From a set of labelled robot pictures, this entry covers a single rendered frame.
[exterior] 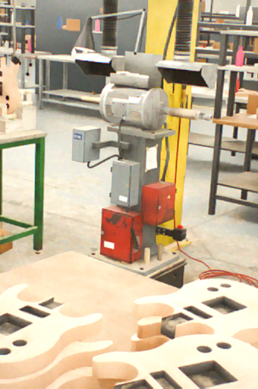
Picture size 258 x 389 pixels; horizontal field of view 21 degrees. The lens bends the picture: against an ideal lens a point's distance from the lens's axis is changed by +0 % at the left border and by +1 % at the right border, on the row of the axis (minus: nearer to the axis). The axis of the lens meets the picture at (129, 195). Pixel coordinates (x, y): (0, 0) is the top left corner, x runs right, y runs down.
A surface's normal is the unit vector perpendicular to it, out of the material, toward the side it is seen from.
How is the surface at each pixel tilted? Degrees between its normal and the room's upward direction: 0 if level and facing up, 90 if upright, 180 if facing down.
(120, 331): 0
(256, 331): 90
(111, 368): 90
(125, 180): 90
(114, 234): 90
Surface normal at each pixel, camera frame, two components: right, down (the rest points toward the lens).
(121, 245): -0.58, 0.18
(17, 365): 0.40, 0.26
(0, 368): 0.06, 0.26
